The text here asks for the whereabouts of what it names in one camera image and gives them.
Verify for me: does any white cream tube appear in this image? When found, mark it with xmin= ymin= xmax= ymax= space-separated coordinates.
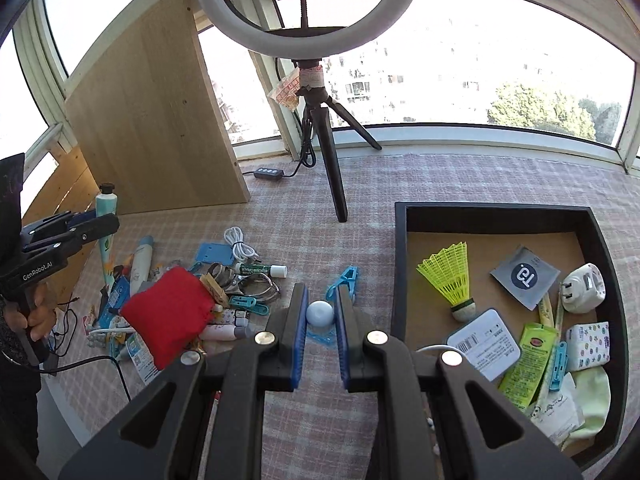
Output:
xmin=129 ymin=236 xmax=155 ymax=297

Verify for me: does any green white lip balm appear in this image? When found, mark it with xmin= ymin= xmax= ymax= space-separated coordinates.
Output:
xmin=235 ymin=261 xmax=288 ymax=278

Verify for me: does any white coiled cable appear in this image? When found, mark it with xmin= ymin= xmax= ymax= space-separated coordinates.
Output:
xmin=224 ymin=226 xmax=261 ymax=261

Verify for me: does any white window frame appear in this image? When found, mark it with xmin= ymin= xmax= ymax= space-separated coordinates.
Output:
xmin=12 ymin=0 xmax=640 ymax=176

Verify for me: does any red fabric pouch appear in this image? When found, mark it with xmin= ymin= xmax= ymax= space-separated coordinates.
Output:
xmin=121 ymin=266 xmax=216 ymax=371

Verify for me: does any person's left forearm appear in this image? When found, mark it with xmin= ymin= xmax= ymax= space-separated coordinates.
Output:
xmin=0 ymin=345 xmax=43 ymax=461

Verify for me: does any small white ball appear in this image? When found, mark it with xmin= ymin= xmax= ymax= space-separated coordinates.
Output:
xmin=306 ymin=301 xmax=335 ymax=330

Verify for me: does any white card packaging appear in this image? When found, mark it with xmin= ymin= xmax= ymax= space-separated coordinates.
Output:
xmin=125 ymin=332 xmax=163 ymax=386

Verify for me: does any metal eyelash curler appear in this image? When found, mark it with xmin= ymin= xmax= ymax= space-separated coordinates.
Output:
xmin=206 ymin=261 xmax=282 ymax=305

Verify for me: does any white ring light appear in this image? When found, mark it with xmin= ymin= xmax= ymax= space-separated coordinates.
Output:
xmin=193 ymin=0 xmax=423 ymax=56

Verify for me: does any person's left hand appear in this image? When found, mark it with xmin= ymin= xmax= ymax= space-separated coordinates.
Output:
xmin=2 ymin=285 xmax=57 ymax=343

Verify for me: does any blue plastic tag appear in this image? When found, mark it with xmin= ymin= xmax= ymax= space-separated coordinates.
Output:
xmin=191 ymin=242 xmax=236 ymax=267

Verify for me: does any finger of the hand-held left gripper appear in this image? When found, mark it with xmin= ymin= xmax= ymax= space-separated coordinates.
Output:
xmin=20 ymin=211 xmax=98 ymax=241
xmin=22 ymin=213 xmax=121 ymax=261

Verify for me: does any black tray container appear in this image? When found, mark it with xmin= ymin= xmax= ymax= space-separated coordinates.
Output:
xmin=391 ymin=201 xmax=628 ymax=473

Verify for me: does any bright green packet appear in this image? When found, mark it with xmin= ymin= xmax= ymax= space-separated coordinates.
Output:
xmin=497 ymin=322 xmax=559 ymax=408

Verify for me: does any pink white small tube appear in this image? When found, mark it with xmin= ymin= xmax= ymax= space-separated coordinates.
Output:
xmin=200 ymin=323 xmax=256 ymax=342

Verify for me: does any light green cloth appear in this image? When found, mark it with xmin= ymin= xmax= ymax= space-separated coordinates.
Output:
xmin=560 ymin=366 xmax=613 ymax=453

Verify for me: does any clear plastic box white label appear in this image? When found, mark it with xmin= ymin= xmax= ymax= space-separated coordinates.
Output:
xmin=446 ymin=308 xmax=523 ymax=382

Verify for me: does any white plug adapter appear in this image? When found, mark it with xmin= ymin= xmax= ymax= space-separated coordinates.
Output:
xmin=558 ymin=263 xmax=607 ymax=314

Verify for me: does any pink paper tag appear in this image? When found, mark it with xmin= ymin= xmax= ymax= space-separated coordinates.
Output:
xmin=267 ymin=64 xmax=325 ymax=111

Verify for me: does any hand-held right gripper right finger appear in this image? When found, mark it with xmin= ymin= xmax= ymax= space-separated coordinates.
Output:
xmin=334 ymin=285 xmax=583 ymax=480

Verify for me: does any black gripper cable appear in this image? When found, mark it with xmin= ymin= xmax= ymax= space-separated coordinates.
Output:
xmin=40 ymin=355 xmax=133 ymax=406

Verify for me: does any light wooden board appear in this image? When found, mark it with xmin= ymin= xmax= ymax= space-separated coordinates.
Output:
xmin=64 ymin=0 xmax=251 ymax=216

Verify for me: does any dotted tissue pack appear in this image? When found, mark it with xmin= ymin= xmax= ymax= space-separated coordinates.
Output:
xmin=565 ymin=321 xmax=612 ymax=372

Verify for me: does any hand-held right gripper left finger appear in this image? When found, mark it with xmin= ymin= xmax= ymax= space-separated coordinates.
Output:
xmin=57 ymin=282 xmax=308 ymax=480

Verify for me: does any grey square sachet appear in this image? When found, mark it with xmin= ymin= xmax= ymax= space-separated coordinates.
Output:
xmin=489 ymin=245 xmax=561 ymax=311

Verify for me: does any blue sachet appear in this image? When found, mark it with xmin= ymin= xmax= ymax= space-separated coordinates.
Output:
xmin=97 ymin=277 xmax=132 ymax=328

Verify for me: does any blue clothespin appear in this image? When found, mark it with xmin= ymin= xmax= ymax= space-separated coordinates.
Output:
xmin=326 ymin=266 xmax=360 ymax=303
xmin=548 ymin=341 xmax=569 ymax=392
xmin=227 ymin=294 xmax=271 ymax=317

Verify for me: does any wooden clothespin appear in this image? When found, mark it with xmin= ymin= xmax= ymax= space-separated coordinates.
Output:
xmin=200 ymin=272 xmax=231 ymax=311

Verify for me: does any white paper pouch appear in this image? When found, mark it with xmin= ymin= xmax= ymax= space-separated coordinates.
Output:
xmin=525 ymin=382 xmax=586 ymax=447

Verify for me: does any mint green tube black cap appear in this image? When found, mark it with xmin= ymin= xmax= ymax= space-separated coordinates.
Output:
xmin=95 ymin=183 xmax=118 ymax=286

